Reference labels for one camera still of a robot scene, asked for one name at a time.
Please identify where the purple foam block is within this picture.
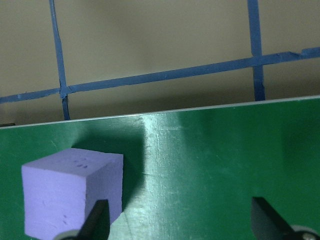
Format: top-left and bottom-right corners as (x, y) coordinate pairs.
(21, 147), (124, 238)

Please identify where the green conveyor belt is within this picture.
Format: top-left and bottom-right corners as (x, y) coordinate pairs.
(0, 94), (320, 240)

